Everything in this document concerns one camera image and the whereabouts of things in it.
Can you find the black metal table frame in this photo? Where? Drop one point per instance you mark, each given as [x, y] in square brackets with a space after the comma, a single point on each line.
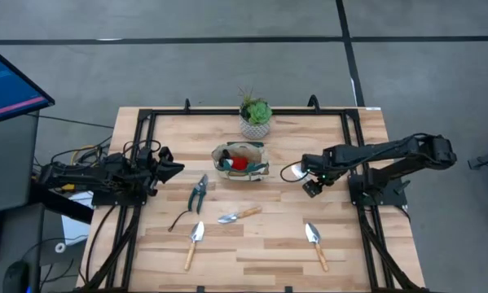
[211, 111]

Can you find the succulent plant in white pot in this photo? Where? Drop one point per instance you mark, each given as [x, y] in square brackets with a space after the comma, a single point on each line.
[255, 128]

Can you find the computer monitor blue screen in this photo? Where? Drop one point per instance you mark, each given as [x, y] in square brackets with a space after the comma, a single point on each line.
[7, 85]

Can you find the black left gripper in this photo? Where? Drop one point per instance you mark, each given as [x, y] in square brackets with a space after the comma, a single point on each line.
[152, 171]

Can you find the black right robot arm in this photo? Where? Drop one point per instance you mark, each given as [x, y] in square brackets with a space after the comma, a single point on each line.
[390, 152]

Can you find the white tape roll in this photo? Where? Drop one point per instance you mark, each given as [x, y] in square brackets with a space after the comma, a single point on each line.
[57, 247]

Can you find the white paper sheet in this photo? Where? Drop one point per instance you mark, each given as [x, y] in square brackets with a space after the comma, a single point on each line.
[74, 228]

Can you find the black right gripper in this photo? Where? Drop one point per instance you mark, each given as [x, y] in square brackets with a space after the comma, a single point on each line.
[317, 164]

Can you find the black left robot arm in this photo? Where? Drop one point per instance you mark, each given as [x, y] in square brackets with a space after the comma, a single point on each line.
[84, 175]

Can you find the canvas gardening bag green trim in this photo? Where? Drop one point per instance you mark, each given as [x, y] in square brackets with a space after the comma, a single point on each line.
[261, 158]

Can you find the red item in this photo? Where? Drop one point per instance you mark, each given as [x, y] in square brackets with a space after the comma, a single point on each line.
[239, 163]

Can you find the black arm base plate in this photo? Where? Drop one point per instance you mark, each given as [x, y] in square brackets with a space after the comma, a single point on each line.
[117, 200]
[384, 197]

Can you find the black computer mouse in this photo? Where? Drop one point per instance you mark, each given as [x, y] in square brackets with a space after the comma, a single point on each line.
[15, 278]

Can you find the grey desk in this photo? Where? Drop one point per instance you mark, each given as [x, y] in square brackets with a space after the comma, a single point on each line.
[7, 163]

